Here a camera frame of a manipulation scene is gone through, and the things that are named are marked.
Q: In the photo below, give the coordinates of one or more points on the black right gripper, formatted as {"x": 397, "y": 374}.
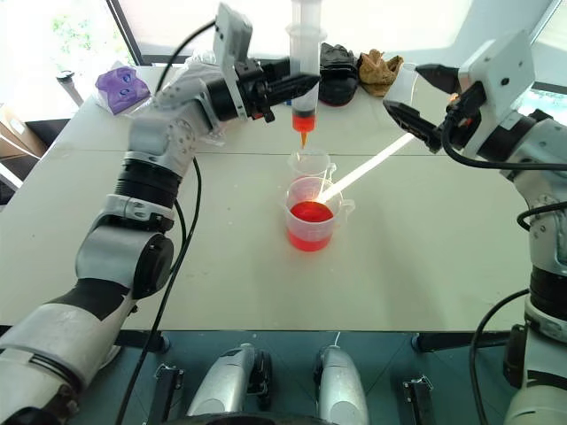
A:
{"x": 463, "y": 119}

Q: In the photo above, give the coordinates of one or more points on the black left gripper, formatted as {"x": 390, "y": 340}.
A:
{"x": 252, "y": 88}

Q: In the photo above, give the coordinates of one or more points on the large clear plastic syringe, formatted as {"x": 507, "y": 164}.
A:
{"x": 305, "y": 66}

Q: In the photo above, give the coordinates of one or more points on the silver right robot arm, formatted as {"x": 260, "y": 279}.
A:
{"x": 545, "y": 230}

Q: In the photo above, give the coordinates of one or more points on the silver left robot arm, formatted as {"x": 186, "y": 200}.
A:
{"x": 111, "y": 248}

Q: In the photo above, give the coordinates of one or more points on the translucent white plastic cup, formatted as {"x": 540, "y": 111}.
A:
{"x": 401, "y": 86}

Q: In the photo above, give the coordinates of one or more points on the empty clear plastic cup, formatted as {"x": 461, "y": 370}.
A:
{"x": 310, "y": 163}

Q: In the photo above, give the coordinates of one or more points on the plastic cup with red liquid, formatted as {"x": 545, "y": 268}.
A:
{"x": 311, "y": 217}

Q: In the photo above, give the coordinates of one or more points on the black crumpled cloth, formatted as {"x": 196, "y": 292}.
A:
{"x": 337, "y": 75}

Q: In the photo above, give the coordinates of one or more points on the brown crumpled cloth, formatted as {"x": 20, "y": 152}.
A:
{"x": 376, "y": 71}

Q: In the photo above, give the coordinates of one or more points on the purple tissue pack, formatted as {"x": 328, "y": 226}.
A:
{"x": 121, "y": 90}

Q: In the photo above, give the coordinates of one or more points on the cardboard box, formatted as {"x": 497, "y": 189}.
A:
{"x": 17, "y": 133}

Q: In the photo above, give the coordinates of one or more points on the silver right robot leg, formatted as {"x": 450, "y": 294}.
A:
{"x": 341, "y": 380}

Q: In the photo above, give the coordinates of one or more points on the silver robot leg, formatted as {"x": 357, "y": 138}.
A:
{"x": 226, "y": 380}
{"x": 341, "y": 380}

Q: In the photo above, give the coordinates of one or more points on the silver left robot leg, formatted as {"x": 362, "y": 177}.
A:
{"x": 226, "y": 380}

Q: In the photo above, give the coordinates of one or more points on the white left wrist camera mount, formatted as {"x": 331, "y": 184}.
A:
{"x": 230, "y": 31}

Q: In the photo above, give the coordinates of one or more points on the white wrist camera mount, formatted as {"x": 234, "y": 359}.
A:
{"x": 230, "y": 31}
{"x": 500, "y": 79}

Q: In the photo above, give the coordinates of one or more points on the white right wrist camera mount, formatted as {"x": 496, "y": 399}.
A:
{"x": 500, "y": 79}

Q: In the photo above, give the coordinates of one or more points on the black table leg bracket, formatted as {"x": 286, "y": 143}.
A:
{"x": 167, "y": 389}
{"x": 418, "y": 400}

